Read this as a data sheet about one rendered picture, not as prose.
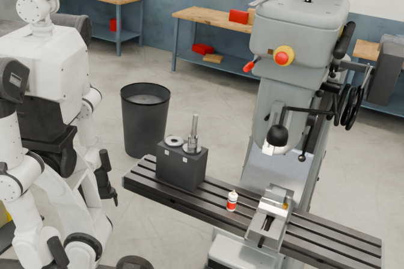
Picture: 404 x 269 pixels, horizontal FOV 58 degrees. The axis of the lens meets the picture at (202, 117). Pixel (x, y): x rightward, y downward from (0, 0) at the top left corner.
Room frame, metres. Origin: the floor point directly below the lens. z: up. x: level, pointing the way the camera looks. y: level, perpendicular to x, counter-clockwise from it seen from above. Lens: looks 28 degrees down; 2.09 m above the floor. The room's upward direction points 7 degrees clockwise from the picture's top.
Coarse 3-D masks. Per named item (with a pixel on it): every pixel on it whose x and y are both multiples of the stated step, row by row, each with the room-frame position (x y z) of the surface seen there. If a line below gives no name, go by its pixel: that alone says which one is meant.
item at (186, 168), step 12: (168, 144) 1.44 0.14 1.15; (180, 144) 1.45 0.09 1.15; (156, 156) 1.45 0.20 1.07; (168, 156) 1.42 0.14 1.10; (180, 156) 1.39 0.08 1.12; (192, 156) 1.39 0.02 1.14; (204, 156) 1.43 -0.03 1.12; (156, 168) 1.45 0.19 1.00; (168, 168) 1.42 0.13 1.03; (180, 168) 1.39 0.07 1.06; (192, 168) 1.36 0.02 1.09; (204, 168) 1.45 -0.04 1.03; (168, 180) 1.42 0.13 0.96; (180, 180) 1.39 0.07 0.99; (192, 180) 1.36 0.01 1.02
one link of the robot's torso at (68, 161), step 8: (72, 128) 1.01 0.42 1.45; (64, 136) 0.96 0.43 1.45; (72, 136) 1.00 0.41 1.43; (24, 144) 0.91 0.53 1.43; (32, 144) 0.91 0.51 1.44; (40, 144) 0.91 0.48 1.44; (48, 144) 0.91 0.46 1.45; (56, 144) 0.91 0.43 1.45; (64, 144) 0.94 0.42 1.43; (72, 144) 0.99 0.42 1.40; (56, 152) 0.91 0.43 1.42; (64, 152) 0.94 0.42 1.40; (72, 152) 0.99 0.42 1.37; (64, 160) 0.94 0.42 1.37; (72, 160) 0.98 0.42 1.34; (64, 168) 0.93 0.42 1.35; (72, 168) 0.98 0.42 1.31; (64, 176) 0.93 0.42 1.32
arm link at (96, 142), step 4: (96, 136) 1.22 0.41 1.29; (92, 140) 1.19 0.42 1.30; (96, 140) 1.21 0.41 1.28; (100, 140) 1.25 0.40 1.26; (80, 144) 1.19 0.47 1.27; (84, 144) 1.17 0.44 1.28; (88, 144) 1.18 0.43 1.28; (92, 144) 1.18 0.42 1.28; (96, 144) 1.24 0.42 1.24; (100, 144) 1.24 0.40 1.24; (100, 148) 1.24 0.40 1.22
